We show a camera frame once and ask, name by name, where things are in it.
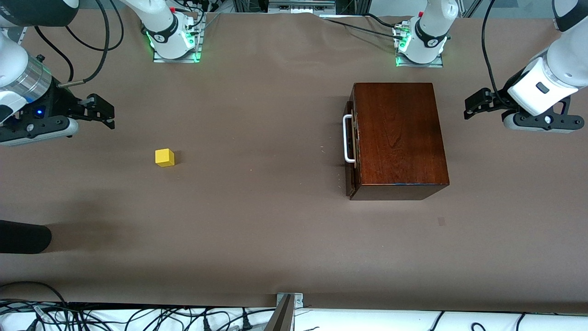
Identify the aluminium frame with sockets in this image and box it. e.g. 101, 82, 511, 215
232, 0, 370, 15

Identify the grey metal post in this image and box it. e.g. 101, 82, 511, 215
263, 294, 295, 331

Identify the small metal bracket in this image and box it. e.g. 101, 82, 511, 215
276, 292, 304, 308

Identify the dark wooden cabinet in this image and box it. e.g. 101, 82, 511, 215
347, 82, 450, 201

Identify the black cable to arm base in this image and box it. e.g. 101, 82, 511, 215
319, 14, 407, 42

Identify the wooden drawer with white handle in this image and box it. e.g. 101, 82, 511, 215
343, 100, 358, 197

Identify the black ribbed cylinder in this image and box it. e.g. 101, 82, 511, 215
0, 220, 52, 254

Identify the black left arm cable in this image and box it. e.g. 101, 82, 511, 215
481, 0, 502, 95

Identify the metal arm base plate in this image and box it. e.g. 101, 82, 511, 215
395, 25, 445, 68
153, 18, 205, 64

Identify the black looping cable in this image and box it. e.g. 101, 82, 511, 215
0, 281, 69, 306

